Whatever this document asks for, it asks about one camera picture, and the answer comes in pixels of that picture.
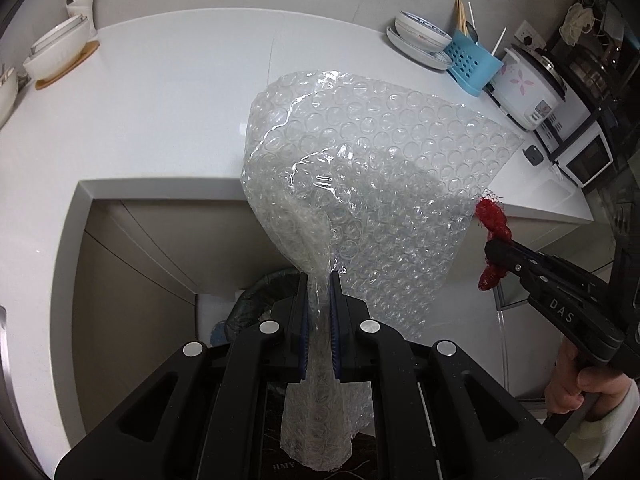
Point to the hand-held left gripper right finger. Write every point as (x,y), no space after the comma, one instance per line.
(335,320)

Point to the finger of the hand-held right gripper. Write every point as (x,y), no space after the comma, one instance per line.
(530,254)
(510,266)

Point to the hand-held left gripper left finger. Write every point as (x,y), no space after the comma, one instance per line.
(301,320)

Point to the red mesh net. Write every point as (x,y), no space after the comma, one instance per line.
(492,220)

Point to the black trash bin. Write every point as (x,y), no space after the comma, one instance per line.
(250,300)

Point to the bubble wrap sheet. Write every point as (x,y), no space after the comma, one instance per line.
(375,160)

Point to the person's right forearm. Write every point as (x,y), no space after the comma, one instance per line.
(615,435)

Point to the person's right hand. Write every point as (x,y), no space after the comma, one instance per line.
(595,390)

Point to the small dark grey cube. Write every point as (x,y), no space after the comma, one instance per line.
(534,155)

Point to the white microwave oven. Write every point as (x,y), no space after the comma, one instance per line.
(585,160)

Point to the grey base cabinet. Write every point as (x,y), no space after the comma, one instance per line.
(150,260)

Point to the white floral rice cooker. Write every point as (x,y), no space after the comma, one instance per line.
(525,90)

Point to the black kitchen rack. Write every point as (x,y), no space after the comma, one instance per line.
(620,85)

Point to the blue utensil holder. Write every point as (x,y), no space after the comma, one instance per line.
(472,67)

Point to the black plug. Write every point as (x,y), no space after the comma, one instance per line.
(529,40)

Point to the blue striped plate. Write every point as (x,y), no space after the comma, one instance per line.
(425,62)
(405,42)

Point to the metal spoon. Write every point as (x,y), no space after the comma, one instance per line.
(471,32)

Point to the beige mesh cloth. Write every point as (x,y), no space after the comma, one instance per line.
(577,22)

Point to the white bowl red line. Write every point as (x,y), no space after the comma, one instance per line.
(420,40)

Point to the wooden chopstick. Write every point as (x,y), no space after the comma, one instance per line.
(464,16)
(458,17)

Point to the blue floral bowl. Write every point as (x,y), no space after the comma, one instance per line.
(422,22)

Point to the round wooden trivet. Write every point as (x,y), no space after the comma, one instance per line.
(82,57)

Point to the white bowl dark rim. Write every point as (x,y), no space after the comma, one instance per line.
(67,40)
(60,30)

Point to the white ceramic bowl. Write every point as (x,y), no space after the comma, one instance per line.
(7,100)

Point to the tall white paper cup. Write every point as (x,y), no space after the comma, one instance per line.
(85,7)

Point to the white wall socket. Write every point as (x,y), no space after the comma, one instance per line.
(525,30)

